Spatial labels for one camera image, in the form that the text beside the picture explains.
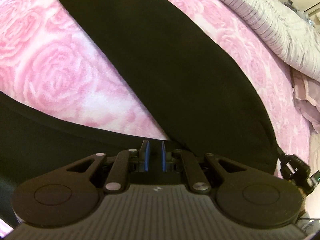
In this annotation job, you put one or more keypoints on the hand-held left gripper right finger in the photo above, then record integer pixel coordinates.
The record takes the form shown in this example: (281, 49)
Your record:
(163, 156)

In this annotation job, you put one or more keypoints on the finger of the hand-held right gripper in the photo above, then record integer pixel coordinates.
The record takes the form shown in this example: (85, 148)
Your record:
(285, 166)

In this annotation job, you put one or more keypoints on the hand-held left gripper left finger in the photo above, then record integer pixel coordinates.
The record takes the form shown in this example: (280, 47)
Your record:
(145, 156)

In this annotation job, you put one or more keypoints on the black garment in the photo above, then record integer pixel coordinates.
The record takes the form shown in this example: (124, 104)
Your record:
(162, 67)

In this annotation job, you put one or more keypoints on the folded pink cloth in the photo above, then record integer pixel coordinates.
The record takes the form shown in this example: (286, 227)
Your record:
(307, 97)

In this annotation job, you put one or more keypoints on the pink floral blanket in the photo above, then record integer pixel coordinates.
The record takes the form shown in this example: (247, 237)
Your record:
(50, 67)

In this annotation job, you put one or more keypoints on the striped grey duvet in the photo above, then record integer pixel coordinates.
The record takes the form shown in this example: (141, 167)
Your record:
(275, 30)

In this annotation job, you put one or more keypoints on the light blue cloth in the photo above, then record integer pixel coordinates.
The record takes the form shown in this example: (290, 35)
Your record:
(300, 12)

